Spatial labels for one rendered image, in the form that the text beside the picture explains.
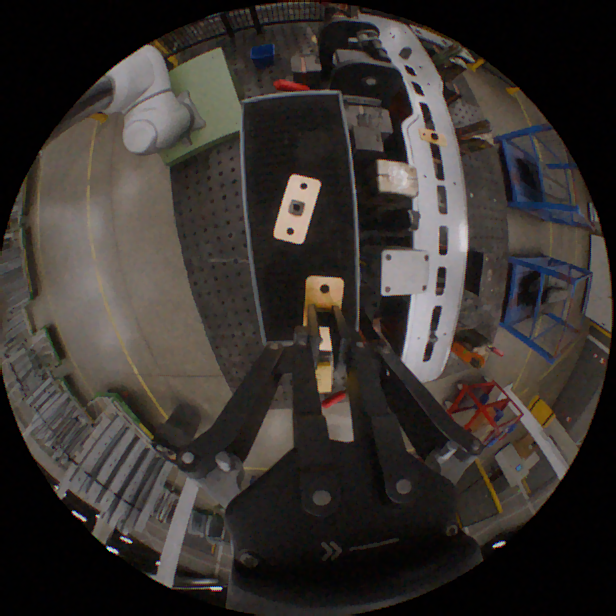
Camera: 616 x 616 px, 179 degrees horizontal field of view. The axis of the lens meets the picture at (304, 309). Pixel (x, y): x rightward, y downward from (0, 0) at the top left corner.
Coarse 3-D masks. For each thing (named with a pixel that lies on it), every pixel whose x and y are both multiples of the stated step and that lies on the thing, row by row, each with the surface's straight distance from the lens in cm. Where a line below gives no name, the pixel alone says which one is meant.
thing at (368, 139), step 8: (352, 128) 38; (360, 128) 38; (368, 128) 39; (352, 136) 38; (360, 136) 37; (368, 136) 38; (376, 136) 38; (352, 144) 38; (360, 144) 36; (368, 144) 37; (376, 144) 37; (352, 152) 38; (360, 152) 37; (368, 152) 37; (376, 152) 38; (352, 160) 42; (360, 160) 41; (368, 160) 41; (360, 168) 47
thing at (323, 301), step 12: (312, 276) 20; (312, 288) 20; (336, 288) 20; (312, 300) 20; (324, 300) 20; (336, 300) 21; (324, 312) 20; (324, 324) 20; (324, 336) 22; (324, 348) 23
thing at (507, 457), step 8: (504, 448) 1063; (512, 448) 1087; (496, 456) 1073; (504, 456) 1045; (512, 456) 1068; (504, 464) 1053; (512, 464) 1051; (520, 464) 1076; (504, 472) 1071; (512, 472) 1038; (520, 472) 1062; (528, 472) 1089; (512, 480) 1054; (520, 480) 1051
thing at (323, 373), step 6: (318, 366) 32; (324, 366) 32; (330, 366) 32; (318, 372) 32; (324, 372) 32; (330, 372) 33; (318, 378) 33; (324, 378) 33; (330, 378) 34; (318, 384) 34; (324, 384) 34; (330, 384) 34; (324, 390) 35; (330, 390) 35
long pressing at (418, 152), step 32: (384, 32) 92; (416, 64) 80; (416, 96) 65; (416, 128) 57; (448, 128) 65; (416, 160) 52; (448, 160) 59; (448, 192) 55; (448, 224) 54; (448, 256) 54; (448, 288) 56; (416, 320) 53; (448, 320) 60; (416, 352) 59; (448, 352) 68
